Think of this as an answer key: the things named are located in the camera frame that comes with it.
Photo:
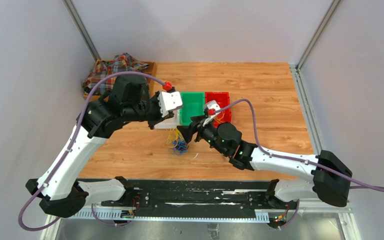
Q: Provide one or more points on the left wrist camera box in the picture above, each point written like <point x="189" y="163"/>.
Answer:
<point x="169" y="101"/>

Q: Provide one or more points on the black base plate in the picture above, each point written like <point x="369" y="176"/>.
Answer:
<point x="213" y="199"/>

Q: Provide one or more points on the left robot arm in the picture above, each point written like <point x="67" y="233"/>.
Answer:
<point x="61" y="193"/>

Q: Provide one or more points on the white plastic bin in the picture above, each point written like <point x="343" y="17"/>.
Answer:
<point x="169" y="123"/>

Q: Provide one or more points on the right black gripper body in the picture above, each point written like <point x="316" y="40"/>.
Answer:
<point x="208" y="133"/>

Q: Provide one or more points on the red plastic bin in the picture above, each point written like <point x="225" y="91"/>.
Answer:
<point x="223" y="99"/>

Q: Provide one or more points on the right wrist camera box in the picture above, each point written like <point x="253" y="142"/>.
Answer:
<point x="211" y="111"/>

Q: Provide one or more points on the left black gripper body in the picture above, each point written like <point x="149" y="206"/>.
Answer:
<point x="154" y="114"/>

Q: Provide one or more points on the plaid cloth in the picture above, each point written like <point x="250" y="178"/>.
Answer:
<point x="120" y="63"/>

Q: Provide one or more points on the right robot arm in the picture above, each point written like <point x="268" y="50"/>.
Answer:
<point x="323" y="176"/>

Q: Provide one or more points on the wooden tray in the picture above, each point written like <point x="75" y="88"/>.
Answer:
<point x="109" y="84"/>

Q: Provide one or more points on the green plastic bin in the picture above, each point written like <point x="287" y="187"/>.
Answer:
<point x="193" y="105"/>

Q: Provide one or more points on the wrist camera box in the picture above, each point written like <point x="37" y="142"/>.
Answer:
<point x="169" y="101"/>
<point x="211" y="111"/>

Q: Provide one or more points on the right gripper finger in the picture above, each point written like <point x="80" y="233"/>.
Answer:
<point x="187" y="132"/>
<point x="198" y="121"/>

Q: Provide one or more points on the aluminium rail frame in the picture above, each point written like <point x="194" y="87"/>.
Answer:
<point x="311" y="220"/>

